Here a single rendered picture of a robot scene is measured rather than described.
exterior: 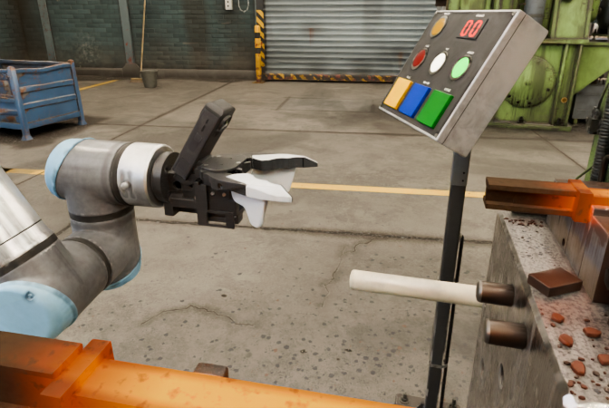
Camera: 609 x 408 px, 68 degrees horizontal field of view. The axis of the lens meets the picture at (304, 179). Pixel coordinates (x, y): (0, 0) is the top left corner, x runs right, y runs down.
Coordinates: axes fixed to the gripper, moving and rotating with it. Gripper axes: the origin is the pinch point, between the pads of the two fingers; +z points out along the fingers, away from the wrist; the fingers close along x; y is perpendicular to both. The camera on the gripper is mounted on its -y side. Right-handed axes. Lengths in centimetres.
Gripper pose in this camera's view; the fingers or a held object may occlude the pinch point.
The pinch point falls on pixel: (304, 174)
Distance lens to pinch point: 58.1
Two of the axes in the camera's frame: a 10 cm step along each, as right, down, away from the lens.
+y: 0.0, 9.4, 3.4
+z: 9.7, 0.9, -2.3
